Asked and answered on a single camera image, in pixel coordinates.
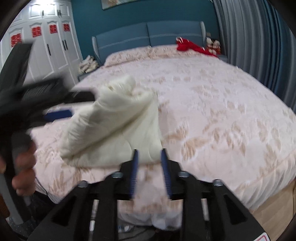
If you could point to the red plush toy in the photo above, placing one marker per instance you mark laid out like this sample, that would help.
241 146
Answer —
185 45

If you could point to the pink floral pillow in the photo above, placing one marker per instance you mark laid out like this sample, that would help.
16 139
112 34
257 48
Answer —
147 52

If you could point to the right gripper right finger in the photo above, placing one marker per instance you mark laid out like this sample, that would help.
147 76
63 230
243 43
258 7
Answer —
210 210

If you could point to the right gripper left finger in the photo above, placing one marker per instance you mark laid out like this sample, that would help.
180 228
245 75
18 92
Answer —
89 211

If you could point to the framed wall picture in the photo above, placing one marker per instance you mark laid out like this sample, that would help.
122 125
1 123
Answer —
106 4

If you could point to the pink floral bed cover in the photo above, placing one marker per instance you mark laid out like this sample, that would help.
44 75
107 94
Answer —
216 120

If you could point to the small doll figurines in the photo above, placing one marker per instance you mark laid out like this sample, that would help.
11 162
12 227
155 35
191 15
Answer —
213 46

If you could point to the beige folded clothes pile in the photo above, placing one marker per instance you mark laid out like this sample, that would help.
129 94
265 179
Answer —
88 65

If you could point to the person left hand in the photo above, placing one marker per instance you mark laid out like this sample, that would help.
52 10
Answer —
24 182

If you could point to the dark blue nightstand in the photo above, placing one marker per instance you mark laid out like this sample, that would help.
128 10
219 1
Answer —
83 76

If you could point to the white wardrobe with red decals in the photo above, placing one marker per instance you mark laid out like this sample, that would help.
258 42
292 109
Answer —
49 25

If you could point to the grey blue curtain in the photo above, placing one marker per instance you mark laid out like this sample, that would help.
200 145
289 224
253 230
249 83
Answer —
256 39

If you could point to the blue upholstered headboard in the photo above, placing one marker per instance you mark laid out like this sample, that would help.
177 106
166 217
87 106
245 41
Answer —
146 34

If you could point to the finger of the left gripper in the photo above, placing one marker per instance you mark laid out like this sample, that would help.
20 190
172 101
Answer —
57 115

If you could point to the cream quilted padded garment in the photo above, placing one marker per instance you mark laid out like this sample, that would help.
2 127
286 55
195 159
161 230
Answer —
123 118

